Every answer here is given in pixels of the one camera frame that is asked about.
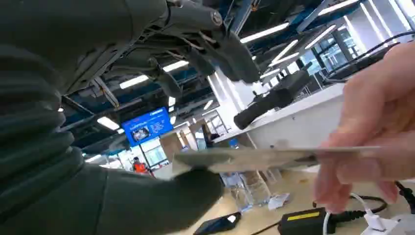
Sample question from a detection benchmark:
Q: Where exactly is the blue display screen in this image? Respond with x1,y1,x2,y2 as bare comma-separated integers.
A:
121,107,174,147

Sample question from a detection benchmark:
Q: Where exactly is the black adapter with yellow label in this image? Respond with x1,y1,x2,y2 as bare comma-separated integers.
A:
277,207,338,235

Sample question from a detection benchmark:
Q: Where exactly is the thick black cable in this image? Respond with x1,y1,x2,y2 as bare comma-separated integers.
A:
312,194,389,225

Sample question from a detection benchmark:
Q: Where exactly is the long ceiling light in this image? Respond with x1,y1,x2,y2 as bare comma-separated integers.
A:
271,39,299,63
304,24,338,50
119,74,149,90
96,116,120,131
239,22,290,44
161,60,190,73

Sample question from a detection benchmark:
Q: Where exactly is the person in orange vest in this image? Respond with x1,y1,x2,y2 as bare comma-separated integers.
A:
132,157,150,175

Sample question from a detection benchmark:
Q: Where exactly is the white desk partition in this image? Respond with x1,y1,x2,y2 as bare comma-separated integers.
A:
212,82,347,153

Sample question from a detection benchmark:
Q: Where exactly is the person's hand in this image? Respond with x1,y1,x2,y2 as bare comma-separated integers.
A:
313,41,415,214

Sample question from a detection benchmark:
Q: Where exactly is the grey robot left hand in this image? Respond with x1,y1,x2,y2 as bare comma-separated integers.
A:
0,0,261,235

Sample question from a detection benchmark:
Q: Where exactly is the pale card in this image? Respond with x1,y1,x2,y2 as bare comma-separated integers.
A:
173,146,383,175

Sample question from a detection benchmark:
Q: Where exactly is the white plug block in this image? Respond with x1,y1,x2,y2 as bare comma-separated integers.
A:
361,210,415,235

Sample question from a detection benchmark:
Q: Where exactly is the ribbed grey left arm sleeve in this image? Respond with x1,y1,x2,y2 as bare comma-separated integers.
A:
0,45,86,222

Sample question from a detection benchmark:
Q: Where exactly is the white cable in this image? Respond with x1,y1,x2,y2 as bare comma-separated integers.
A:
322,192,374,235

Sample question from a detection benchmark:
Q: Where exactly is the crumpled white paper scrap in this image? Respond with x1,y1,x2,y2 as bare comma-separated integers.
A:
268,193,291,211

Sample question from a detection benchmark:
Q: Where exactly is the clear plastic container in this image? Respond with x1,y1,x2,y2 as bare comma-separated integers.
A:
223,171,272,212

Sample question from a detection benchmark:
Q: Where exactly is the thin black cable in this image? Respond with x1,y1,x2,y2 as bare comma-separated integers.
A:
326,30,415,78

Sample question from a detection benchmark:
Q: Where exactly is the black smartphone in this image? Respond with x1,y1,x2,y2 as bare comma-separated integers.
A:
192,212,243,235

